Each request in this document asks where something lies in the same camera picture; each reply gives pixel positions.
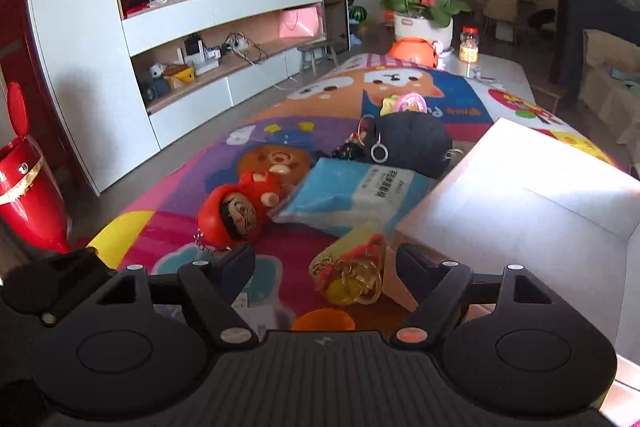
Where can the orange round toy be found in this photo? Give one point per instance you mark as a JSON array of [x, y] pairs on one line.
[[415, 50]]

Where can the small wooden stool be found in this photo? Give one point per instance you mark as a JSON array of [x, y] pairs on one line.
[[311, 53]]

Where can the colourful cartoon play mat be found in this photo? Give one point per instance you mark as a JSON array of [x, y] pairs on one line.
[[518, 345]]

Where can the orange plastic toy bowl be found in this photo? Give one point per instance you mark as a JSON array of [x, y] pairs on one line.
[[324, 320]]

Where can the pink paper bag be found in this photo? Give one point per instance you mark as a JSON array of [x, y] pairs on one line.
[[299, 23]]

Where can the pink cardboard gift box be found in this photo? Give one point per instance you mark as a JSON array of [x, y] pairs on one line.
[[522, 197]]

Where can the white tv cabinet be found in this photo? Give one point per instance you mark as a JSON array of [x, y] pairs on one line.
[[91, 55]]

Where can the beige dining chair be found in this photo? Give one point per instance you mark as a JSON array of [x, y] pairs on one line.
[[503, 15]]

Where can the blue tissue pack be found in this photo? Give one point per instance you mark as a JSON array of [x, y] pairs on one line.
[[338, 196]]

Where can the candy jar red lid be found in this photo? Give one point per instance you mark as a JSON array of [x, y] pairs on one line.
[[468, 45]]

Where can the black pouch with rings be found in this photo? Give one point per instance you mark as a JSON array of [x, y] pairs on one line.
[[406, 140]]

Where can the red daruma doll toy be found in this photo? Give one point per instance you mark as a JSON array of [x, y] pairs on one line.
[[236, 213]]

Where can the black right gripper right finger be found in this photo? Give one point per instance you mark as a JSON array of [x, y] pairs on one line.
[[438, 291]]

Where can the grey covered sofa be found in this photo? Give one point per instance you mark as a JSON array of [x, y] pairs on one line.
[[610, 87]]

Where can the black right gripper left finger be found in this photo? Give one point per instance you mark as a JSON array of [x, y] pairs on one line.
[[211, 286]]

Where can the yellow gold charm keychain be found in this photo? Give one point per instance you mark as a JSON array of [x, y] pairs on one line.
[[350, 271]]

